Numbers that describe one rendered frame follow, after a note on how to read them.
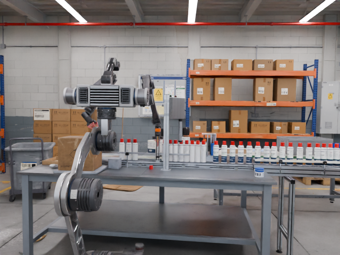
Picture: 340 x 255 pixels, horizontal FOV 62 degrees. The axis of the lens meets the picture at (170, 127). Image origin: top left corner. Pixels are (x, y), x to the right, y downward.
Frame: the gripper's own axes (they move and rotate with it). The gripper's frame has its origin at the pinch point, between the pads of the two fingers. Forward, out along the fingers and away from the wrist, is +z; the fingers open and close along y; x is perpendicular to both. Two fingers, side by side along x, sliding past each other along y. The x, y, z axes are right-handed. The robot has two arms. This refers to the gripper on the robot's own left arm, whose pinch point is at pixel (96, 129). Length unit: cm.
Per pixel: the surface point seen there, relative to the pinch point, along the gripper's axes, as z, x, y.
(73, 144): 2.0, 15.7, -30.3
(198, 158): 79, -57, 0
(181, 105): 32, -75, -5
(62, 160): 6.2, 30.8, -29.8
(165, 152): 56, -38, -11
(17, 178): -38, 173, 144
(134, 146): 34.2, -17.1, 5.3
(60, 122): -98, 121, 292
